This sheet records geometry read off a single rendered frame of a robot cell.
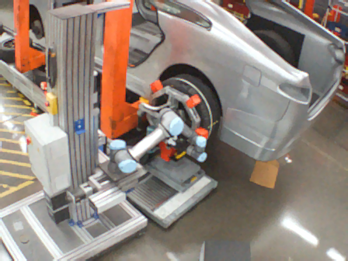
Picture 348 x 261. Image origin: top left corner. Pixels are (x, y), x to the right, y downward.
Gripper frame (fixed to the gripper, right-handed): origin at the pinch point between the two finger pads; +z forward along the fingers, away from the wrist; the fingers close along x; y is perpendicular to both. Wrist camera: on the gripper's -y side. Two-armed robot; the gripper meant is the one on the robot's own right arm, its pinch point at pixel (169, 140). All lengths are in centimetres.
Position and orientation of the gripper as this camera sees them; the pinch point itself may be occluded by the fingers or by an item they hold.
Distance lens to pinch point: 308.8
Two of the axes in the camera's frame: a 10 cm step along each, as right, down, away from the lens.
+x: -6.4, 3.9, -6.7
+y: 1.1, -8.1, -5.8
